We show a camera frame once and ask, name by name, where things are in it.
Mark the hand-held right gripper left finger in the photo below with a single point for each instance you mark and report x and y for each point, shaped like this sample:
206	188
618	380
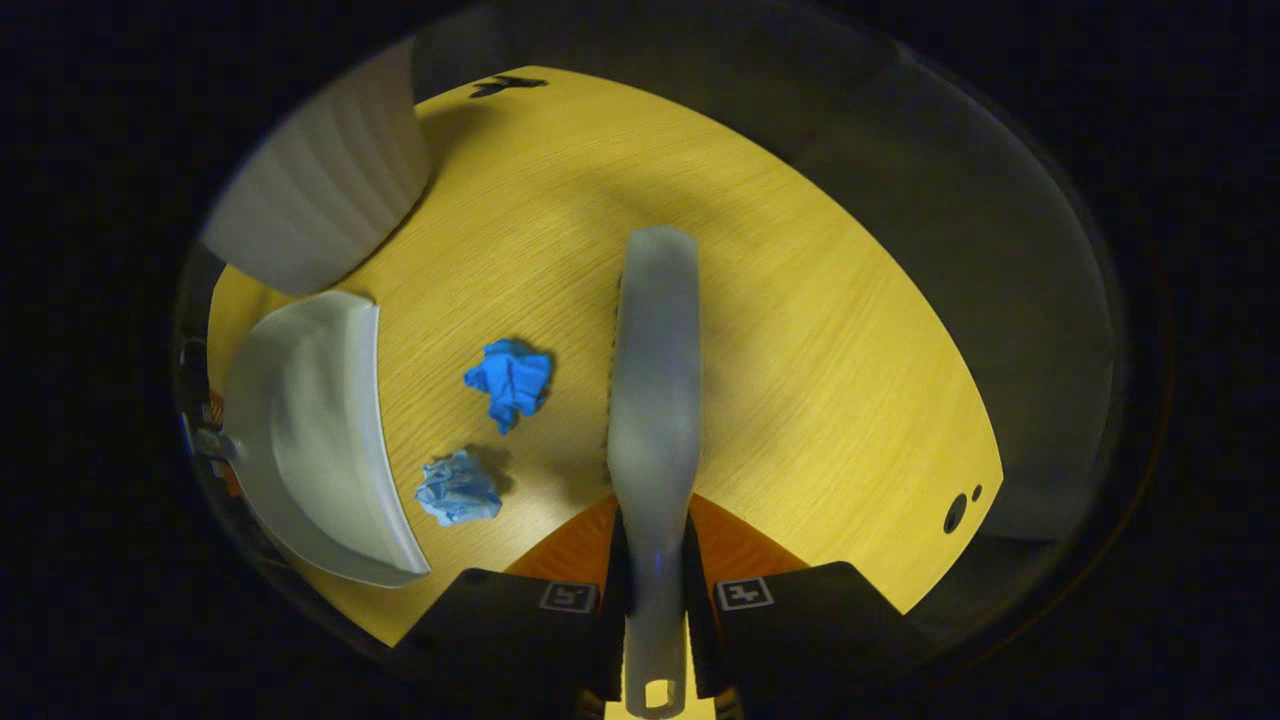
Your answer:
500	625

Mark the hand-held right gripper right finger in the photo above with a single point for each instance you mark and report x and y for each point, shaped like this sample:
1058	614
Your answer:
810	620

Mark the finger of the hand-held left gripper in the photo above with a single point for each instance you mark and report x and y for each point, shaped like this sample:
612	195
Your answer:
231	480
216	408

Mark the white dustpan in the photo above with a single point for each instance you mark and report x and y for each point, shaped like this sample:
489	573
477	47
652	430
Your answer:
310	440

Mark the pale blue paper trash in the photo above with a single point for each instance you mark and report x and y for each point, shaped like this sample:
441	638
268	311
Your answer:
458	490

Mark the white garbage bin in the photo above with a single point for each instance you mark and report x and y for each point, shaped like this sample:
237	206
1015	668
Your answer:
320	180

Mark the small white broom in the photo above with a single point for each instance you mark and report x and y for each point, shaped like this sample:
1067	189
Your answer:
655	400

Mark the wooden desktop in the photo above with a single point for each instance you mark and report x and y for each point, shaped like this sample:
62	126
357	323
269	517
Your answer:
800	350

